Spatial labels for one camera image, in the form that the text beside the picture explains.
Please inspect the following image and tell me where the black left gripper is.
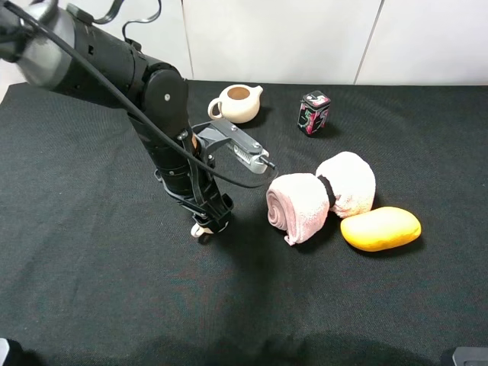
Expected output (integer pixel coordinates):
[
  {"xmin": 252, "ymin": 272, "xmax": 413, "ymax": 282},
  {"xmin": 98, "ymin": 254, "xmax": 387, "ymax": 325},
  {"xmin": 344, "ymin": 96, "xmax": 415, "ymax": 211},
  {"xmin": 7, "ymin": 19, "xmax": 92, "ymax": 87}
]
[{"xmin": 153, "ymin": 146, "xmax": 233, "ymax": 233}]

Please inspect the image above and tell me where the cream ceramic cup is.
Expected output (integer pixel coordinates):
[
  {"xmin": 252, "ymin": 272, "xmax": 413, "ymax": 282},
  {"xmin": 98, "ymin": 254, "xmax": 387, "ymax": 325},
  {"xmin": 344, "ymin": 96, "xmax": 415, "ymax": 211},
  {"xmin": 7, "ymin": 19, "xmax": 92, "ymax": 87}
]
[{"xmin": 191, "ymin": 223, "xmax": 214, "ymax": 239}]

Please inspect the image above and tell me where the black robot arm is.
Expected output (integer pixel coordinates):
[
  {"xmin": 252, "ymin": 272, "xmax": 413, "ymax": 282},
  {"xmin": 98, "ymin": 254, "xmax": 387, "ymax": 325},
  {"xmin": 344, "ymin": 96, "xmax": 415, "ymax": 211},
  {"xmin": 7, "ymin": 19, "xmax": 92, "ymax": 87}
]
[{"xmin": 1, "ymin": 1, "xmax": 233, "ymax": 236}]

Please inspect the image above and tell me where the pink rolled towel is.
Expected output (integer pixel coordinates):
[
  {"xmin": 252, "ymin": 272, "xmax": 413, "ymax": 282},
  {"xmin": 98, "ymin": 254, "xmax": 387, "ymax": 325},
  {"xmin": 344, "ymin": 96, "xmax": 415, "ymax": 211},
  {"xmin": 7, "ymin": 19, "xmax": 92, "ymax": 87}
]
[{"xmin": 266, "ymin": 152, "xmax": 376, "ymax": 246}]

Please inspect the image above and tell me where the cream ceramic teapot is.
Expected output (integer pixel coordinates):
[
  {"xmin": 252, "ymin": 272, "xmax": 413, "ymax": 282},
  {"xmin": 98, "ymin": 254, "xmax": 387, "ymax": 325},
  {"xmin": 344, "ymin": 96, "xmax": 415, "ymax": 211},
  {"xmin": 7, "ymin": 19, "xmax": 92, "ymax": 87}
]
[{"xmin": 207, "ymin": 85, "xmax": 263, "ymax": 124}]

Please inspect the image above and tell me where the black hair band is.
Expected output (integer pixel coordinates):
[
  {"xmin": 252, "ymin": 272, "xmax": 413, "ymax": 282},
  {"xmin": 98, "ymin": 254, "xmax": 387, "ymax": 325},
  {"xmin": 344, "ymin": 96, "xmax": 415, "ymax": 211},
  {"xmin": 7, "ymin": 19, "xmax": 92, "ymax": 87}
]
[{"xmin": 317, "ymin": 175, "xmax": 336, "ymax": 211}]

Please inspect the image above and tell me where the black floral tin box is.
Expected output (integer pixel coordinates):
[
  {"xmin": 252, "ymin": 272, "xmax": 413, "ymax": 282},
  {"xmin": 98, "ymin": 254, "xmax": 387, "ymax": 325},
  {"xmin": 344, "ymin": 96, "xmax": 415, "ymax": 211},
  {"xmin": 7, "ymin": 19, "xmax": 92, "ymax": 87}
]
[{"xmin": 297, "ymin": 91, "xmax": 331, "ymax": 136}]

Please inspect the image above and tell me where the black tablecloth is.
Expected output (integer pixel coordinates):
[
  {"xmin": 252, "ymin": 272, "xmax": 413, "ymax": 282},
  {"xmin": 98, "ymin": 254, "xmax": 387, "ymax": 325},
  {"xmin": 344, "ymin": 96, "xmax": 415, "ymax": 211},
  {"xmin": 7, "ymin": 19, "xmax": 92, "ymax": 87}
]
[{"xmin": 1, "ymin": 84, "xmax": 487, "ymax": 365}]

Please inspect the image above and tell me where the yellow mango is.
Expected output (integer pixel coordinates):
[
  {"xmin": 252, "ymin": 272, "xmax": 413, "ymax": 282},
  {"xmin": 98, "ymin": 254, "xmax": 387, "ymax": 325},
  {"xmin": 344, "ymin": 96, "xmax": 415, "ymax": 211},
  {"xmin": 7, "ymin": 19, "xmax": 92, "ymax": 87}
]
[{"xmin": 340, "ymin": 207, "xmax": 422, "ymax": 252}]

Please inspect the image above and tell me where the grey device left corner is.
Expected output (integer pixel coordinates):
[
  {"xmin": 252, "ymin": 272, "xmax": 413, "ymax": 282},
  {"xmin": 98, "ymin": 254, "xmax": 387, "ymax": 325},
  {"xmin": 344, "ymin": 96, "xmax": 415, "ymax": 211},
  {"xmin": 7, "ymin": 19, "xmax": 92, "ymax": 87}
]
[{"xmin": 0, "ymin": 339, "xmax": 10, "ymax": 366}]

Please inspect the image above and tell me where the grey device corner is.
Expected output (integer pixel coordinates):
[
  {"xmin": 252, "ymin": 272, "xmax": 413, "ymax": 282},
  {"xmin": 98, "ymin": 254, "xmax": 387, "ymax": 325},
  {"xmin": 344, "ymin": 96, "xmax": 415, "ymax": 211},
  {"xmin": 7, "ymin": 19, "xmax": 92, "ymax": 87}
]
[
  {"xmin": 0, "ymin": 339, "xmax": 10, "ymax": 366},
  {"xmin": 452, "ymin": 347, "xmax": 488, "ymax": 366}
]

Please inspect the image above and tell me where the grey device right corner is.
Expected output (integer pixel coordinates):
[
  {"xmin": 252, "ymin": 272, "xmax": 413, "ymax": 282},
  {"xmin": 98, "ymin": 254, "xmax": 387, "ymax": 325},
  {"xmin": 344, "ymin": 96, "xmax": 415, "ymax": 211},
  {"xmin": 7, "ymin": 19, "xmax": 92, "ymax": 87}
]
[{"xmin": 452, "ymin": 347, "xmax": 488, "ymax": 366}]

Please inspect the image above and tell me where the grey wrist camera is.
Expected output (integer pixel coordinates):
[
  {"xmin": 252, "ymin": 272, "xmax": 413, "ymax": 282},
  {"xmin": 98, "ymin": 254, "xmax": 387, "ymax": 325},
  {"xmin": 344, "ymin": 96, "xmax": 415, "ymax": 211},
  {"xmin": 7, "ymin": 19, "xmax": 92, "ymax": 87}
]
[{"xmin": 192, "ymin": 119, "xmax": 276, "ymax": 175}]

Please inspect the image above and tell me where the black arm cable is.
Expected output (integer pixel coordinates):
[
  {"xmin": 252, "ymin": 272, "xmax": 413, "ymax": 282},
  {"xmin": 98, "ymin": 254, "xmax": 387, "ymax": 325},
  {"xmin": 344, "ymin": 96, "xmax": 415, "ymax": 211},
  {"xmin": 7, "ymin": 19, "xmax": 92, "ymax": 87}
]
[{"xmin": 0, "ymin": 0, "xmax": 278, "ymax": 189}]

